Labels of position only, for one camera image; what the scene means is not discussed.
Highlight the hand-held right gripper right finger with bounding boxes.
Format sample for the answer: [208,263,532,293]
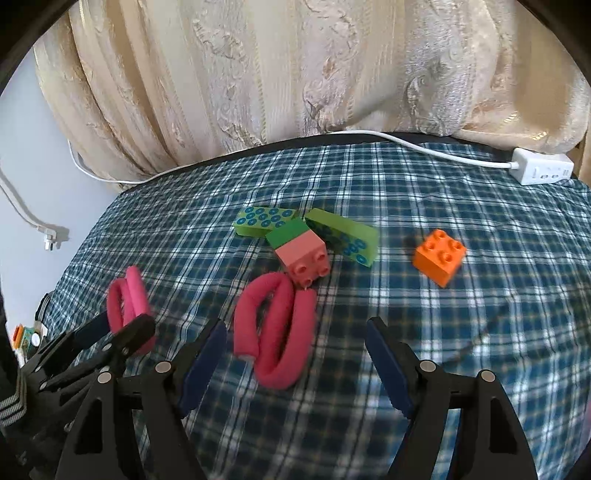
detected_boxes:
[366,316,539,480]

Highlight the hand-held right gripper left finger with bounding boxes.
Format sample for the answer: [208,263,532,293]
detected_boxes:
[55,318,228,480]

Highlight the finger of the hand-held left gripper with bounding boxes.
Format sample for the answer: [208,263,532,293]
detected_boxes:
[39,315,156,394]
[28,318,112,366]

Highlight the pink foam hair roller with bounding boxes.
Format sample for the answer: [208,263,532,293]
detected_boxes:
[106,265,157,355]
[233,272,318,391]

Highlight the orange toy brick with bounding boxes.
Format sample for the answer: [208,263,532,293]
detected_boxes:
[413,228,468,288]

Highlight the green dotted toy brick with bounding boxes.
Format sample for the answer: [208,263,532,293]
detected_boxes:
[305,208,380,268]
[233,205,298,238]

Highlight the pink square toy brick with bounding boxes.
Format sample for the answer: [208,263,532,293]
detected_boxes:
[276,231,332,289]

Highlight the green square toy brick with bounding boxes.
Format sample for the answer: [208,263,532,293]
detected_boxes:
[265,218,309,252]

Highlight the blue plaid tablecloth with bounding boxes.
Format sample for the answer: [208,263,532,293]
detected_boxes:
[28,141,591,480]

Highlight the white power strip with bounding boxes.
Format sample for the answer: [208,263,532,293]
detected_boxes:
[510,148,575,186]

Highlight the cream patterned curtain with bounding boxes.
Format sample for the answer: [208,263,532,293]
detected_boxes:
[34,0,591,185]

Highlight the white wall plug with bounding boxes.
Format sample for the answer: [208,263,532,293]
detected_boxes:
[39,225,71,251]

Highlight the white plug cable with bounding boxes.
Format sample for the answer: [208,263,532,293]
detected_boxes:
[0,166,47,230]

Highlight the white power strip cable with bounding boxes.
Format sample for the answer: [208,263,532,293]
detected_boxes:
[68,131,515,185]

